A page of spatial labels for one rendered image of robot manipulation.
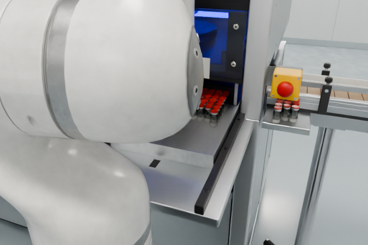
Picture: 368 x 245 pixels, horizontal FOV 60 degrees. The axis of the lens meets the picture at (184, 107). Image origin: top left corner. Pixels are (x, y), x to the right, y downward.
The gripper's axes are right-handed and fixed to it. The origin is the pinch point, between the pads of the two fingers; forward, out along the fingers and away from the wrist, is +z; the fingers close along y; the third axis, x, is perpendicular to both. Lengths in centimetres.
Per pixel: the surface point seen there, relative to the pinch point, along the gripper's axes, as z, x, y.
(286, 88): -6.6, -26.3, 7.8
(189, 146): 5.7, -6.3, -8.0
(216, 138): 5.6, -11.5, -2.0
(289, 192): 94, -35, 95
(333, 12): 40, -68, 471
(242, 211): 40.1, -18.4, 11.6
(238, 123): 3.8, -15.7, 4.4
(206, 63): -9.7, -4.3, 11.2
